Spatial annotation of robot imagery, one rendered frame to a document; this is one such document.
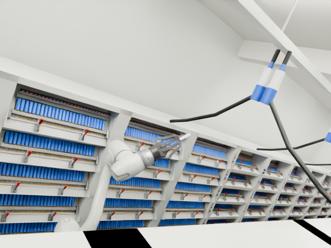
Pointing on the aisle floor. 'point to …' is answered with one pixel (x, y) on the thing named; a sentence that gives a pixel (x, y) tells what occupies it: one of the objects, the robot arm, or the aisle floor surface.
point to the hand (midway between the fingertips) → (184, 137)
